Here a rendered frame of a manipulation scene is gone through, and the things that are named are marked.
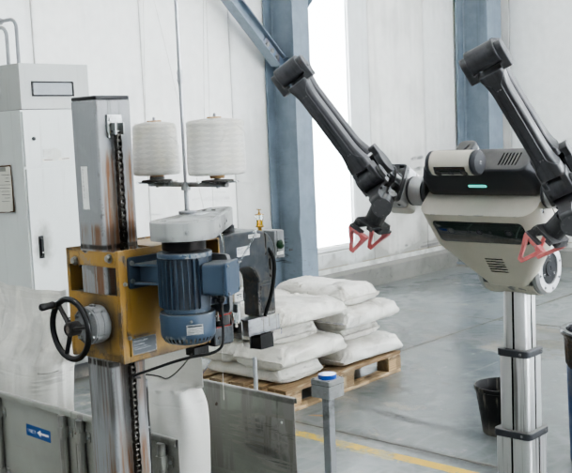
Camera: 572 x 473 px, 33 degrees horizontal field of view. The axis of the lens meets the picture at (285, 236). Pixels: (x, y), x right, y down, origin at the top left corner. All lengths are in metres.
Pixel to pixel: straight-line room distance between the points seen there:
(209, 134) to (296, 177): 6.20
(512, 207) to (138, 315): 1.08
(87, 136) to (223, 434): 1.38
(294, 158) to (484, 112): 3.25
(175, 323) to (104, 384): 0.32
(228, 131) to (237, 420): 1.28
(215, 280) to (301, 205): 6.17
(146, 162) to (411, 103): 8.02
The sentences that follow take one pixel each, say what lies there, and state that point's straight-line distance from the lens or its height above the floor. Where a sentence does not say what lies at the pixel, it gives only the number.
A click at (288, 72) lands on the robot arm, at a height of 1.81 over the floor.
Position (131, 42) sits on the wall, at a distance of 7.91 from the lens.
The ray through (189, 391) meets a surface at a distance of 3.24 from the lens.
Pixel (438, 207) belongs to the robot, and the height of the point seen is 1.40.
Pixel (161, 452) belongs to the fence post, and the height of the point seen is 0.69.
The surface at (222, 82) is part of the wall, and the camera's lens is 8.53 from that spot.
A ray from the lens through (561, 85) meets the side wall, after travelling 11.23.
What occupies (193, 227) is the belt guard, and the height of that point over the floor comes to 1.40.
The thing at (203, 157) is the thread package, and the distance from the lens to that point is 2.65.
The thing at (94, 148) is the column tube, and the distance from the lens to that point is 2.69.
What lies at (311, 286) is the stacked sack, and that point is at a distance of 6.41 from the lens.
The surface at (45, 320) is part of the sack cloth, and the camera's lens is 3.80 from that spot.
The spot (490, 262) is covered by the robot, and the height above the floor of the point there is 1.23.
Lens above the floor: 1.64
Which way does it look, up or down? 6 degrees down
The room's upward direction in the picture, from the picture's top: 2 degrees counter-clockwise
